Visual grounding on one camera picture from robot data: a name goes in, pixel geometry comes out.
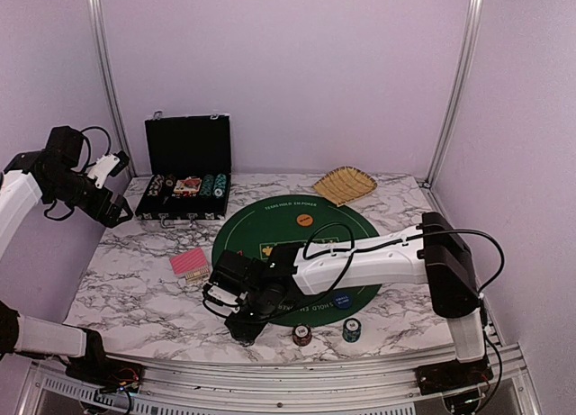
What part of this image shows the left aluminium frame post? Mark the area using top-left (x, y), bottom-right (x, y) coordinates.
top-left (87, 0), bottom-right (131, 158)

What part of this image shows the blue-tan chip row in case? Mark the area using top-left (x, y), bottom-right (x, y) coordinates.
top-left (146, 175), bottom-right (165, 197)

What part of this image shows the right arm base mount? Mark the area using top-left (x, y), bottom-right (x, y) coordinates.
top-left (415, 360), bottom-right (494, 395)

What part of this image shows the woven bamboo tray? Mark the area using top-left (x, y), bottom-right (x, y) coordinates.
top-left (313, 166), bottom-right (377, 207)

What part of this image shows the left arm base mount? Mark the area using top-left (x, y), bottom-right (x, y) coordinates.
top-left (66, 358), bottom-right (143, 392)

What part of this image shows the card deck in case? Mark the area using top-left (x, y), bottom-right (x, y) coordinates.
top-left (173, 176), bottom-right (202, 196)

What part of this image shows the orange-black chip row in case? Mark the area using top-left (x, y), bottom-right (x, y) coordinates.
top-left (165, 175), bottom-right (176, 187)

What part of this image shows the teal chip row in case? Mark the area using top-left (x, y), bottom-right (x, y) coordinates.
top-left (212, 174), bottom-right (227, 198)

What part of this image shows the right aluminium frame post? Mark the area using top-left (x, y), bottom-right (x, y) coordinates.
top-left (424, 0), bottom-right (484, 189)

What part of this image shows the green chip row in case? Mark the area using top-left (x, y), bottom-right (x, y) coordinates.
top-left (199, 174), bottom-right (215, 198)

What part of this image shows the orange hundred chip stack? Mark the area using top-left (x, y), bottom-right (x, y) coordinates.
top-left (292, 324), bottom-right (312, 347)

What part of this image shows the front aluminium rail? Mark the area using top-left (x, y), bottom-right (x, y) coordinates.
top-left (13, 344), bottom-right (542, 414)

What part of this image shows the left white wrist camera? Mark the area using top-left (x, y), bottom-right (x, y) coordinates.
top-left (87, 150), bottom-right (130, 189)

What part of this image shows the blue small blind button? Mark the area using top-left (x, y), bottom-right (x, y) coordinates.
top-left (332, 293), bottom-right (353, 310)

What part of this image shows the aluminium frame post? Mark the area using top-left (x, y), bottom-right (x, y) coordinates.
top-left (424, 0), bottom-right (484, 189)
top-left (87, 0), bottom-right (131, 158)

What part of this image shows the green fifty chip stack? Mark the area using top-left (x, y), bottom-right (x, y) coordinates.
top-left (342, 318), bottom-right (362, 343)

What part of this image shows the black poker chip case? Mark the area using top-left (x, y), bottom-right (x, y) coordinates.
top-left (135, 114), bottom-right (232, 221)

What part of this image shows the round green poker mat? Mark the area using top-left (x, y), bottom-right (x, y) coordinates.
top-left (211, 194), bottom-right (381, 327)

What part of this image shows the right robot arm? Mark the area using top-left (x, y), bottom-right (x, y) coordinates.
top-left (202, 212), bottom-right (486, 386)

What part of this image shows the red-backed playing card deck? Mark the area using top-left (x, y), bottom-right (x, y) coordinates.
top-left (169, 248), bottom-right (211, 284)

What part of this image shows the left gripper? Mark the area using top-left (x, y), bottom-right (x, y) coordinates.
top-left (46, 169), bottom-right (132, 228)

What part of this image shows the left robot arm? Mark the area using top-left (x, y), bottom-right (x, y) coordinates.
top-left (1, 126), bottom-right (133, 383)

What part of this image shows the orange big blind button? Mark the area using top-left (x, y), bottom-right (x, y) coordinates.
top-left (296, 213), bottom-right (314, 227)

